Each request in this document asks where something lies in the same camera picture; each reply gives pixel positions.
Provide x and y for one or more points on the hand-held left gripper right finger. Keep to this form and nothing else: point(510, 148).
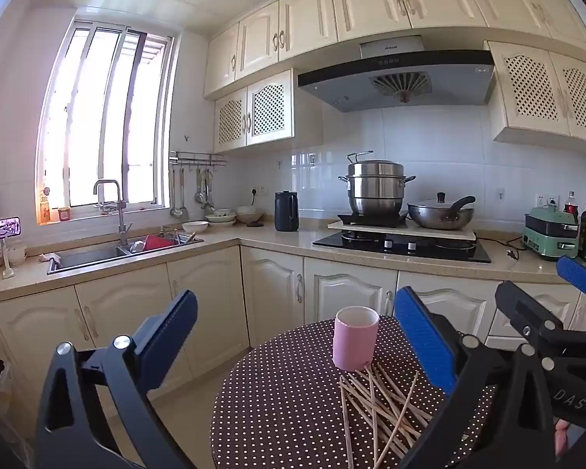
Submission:
point(422, 337)

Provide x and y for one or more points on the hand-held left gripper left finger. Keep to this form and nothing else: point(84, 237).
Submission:
point(168, 337)

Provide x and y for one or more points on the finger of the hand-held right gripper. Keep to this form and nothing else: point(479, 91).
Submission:
point(522, 305)
point(583, 277)

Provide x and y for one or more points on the pink cup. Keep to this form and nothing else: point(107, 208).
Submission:
point(354, 347)

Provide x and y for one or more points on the bunch of wooden chopsticks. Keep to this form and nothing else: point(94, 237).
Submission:
point(368, 398)

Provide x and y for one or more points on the person's right hand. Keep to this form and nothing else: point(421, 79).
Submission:
point(561, 438)

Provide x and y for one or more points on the green electric cooker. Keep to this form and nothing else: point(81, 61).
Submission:
point(549, 237)

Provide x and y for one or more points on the black glass gas stove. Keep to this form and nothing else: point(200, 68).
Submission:
point(420, 252)

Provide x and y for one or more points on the red basin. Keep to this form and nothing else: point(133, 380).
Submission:
point(158, 243)

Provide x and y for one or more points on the cream stone board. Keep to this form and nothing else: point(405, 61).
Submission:
point(420, 233)

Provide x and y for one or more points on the small white bowl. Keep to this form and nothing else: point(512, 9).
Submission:
point(195, 227)

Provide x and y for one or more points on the stainless steel sink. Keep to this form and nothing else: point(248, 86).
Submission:
point(88, 256)

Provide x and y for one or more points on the hanging metal ladle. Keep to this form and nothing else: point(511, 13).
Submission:
point(176, 212)

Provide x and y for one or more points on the hanging metal spatula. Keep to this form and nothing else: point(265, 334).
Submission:
point(184, 212)

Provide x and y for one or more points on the stack of white bowls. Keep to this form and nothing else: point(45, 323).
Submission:
point(220, 220)

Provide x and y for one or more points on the metal sink faucet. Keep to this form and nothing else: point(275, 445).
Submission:
point(122, 215)

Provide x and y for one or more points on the brown polka dot tablecloth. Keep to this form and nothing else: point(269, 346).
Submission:
point(283, 400)

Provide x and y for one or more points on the hanging metal strainer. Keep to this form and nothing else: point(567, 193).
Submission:
point(199, 198)

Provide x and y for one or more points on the white rag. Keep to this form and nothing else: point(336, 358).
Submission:
point(50, 257)

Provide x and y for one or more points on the large white bowl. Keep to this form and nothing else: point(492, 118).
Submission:
point(250, 216)

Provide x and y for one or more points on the stainless steel steamer pot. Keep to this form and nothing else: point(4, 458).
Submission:
point(376, 190)

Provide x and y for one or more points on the small glass jar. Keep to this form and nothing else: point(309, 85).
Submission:
point(64, 214)

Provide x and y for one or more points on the dark blue kettle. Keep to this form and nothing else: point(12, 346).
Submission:
point(286, 212)

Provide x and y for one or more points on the small white mug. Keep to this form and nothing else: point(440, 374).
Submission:
point(15, 255)

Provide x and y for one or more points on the orange bottle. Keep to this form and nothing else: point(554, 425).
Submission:
point(45, 210)

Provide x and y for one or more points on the phone on white stand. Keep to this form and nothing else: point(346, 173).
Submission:
point(6, 227)

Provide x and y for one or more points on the cream lattice door cabinet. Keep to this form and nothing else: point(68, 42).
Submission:
point(268, 107)
point(532, 88)

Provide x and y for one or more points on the kitchen window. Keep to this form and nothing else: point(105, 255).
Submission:
point(97, 107)

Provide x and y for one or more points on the grey range hood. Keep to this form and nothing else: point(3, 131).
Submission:
point(351, 85)

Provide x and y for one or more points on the metal utensil rail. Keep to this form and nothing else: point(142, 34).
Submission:
point(198, 159)

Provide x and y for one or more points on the cream upper wall cabinets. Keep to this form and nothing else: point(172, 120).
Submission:
point(371, 5)

